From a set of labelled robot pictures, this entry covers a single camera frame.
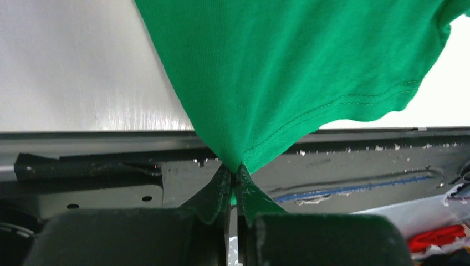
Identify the green t shirt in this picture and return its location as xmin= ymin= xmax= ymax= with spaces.
xmin=134 ymin=0 xmax=470 ymax=175

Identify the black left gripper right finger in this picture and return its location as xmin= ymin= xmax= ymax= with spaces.
xmin=234 ymin=165 xmax=412 ymax=265

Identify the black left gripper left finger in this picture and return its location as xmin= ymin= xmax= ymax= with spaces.
xmin=24 ymin=165 xmax=232 ymax=265

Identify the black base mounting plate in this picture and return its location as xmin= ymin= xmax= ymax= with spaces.
xmin=0 ymin=127 xmax=470 ymax=266

